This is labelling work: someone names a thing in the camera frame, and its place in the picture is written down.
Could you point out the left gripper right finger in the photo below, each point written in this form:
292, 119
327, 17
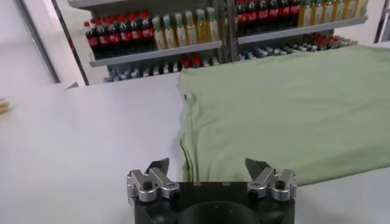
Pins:
271, 185

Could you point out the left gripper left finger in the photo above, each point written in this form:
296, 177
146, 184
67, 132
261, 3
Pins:
152, 185

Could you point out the light green T-shirt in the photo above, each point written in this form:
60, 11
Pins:
274, 106

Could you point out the small red-cap cola bottle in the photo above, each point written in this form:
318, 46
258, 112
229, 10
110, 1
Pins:
185, 63
196, 61

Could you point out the black beverage display shelf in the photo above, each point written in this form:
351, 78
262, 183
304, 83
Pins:
152, 54
304, 29

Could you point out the yellow tea bottle green cap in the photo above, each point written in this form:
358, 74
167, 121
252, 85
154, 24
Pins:
202, 30
361, 7
169, 35
304, 15
212, 28
191, 32
180, 33
349, 9
317, 13
328, 12
338, 10
158, 36

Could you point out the grey window post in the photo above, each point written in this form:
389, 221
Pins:
38, 42

